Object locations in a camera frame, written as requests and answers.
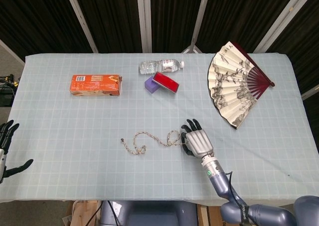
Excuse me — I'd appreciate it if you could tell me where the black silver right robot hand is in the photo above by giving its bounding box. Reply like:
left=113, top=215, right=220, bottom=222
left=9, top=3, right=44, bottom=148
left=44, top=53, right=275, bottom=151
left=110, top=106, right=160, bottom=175
left=180, top=118, right=215, bottom=158

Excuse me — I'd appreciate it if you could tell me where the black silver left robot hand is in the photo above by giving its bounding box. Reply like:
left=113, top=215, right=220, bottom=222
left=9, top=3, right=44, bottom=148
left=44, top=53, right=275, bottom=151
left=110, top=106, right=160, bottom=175
left=0, top=120, right=34, bottom=185

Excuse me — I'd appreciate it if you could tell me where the beige braided rope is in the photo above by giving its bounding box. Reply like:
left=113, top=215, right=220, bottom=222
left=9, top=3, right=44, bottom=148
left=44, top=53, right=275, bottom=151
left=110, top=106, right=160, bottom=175
left=120, top=130, right=185, bottom=156

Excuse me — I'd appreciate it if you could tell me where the painted paper folding fan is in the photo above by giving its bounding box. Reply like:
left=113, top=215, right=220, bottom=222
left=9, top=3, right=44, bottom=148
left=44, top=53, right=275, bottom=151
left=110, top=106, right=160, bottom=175
left=208, top=41, right=276, bottom=130

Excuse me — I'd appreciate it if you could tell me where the red flat box silver rim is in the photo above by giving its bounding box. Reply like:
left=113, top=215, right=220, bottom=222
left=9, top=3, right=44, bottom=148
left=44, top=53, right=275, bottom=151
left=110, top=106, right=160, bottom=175
left=152, top=71, right=180, bottom=94

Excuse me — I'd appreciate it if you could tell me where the brown cardboard box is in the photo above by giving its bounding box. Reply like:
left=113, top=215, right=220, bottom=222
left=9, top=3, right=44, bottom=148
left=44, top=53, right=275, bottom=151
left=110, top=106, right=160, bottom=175
left=208, top=206, right=225, bottom=226

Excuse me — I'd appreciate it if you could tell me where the light blue grid tablecloth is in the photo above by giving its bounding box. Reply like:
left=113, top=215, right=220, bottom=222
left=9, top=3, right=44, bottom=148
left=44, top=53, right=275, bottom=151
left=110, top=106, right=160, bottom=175
left=0, top=52, right=319, bottom=208

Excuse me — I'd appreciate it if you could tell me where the purple foam block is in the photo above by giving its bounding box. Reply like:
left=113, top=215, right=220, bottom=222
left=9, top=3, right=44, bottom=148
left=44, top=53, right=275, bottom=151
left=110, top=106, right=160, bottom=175
left=145, top=76, right=160, bottom=94

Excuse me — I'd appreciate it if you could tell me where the blue-grey robot torso base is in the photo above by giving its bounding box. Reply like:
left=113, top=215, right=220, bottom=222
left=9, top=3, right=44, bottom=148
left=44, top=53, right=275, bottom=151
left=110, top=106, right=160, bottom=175
left=99, top=200, right=199, bottom=226

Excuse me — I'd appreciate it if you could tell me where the clear plastic water bottle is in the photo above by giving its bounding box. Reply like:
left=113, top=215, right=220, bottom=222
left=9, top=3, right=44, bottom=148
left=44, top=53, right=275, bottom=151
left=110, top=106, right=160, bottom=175
left=139, top=58, right=185, bottom=75

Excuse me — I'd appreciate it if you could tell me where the grey tripod stand base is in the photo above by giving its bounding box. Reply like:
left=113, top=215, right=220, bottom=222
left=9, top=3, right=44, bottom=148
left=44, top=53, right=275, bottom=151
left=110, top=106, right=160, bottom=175
left=181, top=43, right=203, bottom=54

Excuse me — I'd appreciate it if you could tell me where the light wooden board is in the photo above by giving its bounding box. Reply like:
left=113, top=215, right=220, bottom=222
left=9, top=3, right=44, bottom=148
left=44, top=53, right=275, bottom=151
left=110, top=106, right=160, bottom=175
left=71, top=200, right=102, bottom=226

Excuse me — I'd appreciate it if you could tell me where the orange cardboard box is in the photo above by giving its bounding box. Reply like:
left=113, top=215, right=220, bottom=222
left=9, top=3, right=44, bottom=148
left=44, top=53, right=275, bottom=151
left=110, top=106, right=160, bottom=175
left=69, top=74, right=123, bottom=97

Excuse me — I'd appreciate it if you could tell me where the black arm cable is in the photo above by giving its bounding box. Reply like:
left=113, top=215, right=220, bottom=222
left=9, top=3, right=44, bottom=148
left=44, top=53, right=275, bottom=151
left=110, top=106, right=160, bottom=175
left=225, top=170, right=250, bottom=226

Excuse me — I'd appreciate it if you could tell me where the black equipment with cables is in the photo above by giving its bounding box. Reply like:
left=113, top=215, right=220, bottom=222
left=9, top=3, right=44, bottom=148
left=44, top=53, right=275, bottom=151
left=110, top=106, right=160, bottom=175
left=0, top=74, right=20, bottom=109

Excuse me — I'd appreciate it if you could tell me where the white partition frame post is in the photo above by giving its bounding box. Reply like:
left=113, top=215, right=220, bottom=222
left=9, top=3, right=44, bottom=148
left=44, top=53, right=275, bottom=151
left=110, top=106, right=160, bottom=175
left=63, top=0, right=99, bottom=54
left=191, top=0, right=212, bottom=47
left=253, top=0, right=307, bottom=54
left=136, top=0, right=153, bottom=54

